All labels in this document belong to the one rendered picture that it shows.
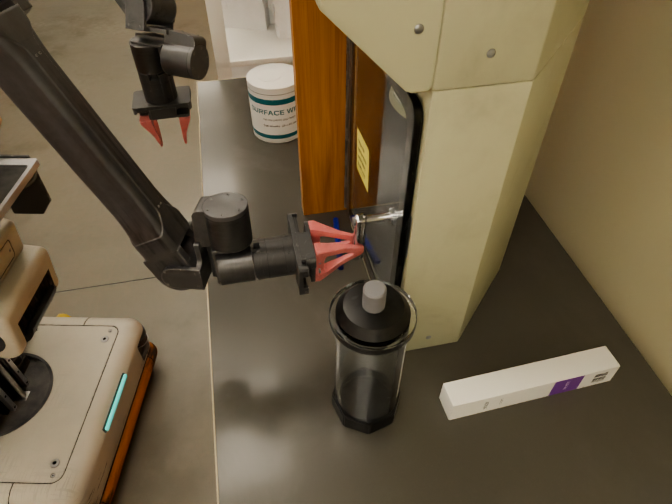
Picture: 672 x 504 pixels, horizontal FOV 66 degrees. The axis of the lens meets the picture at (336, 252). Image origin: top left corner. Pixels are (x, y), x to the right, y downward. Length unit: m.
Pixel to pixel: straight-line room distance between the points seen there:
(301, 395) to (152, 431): 1.16
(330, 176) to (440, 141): 0.49
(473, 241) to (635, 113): 0.39
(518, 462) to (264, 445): 0.36
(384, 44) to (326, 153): 0.53
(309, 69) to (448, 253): 0.40
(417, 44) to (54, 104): 0.39
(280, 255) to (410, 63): 0.31
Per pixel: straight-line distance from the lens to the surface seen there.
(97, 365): 1.80
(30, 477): 1.69
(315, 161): 1.02
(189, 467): 1.86
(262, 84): 1.26
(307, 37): 0.90
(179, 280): 0.72
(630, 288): 1.04
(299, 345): 0.88
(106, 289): 2.39
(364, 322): 0.61
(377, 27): 0.50
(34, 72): 0.65
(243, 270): 0.70
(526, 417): 0.87
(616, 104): 1.02
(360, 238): 0.72
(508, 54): 0.57
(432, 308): 0.81
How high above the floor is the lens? 1.67
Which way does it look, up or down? 46 degrees down
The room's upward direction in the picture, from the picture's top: straight up
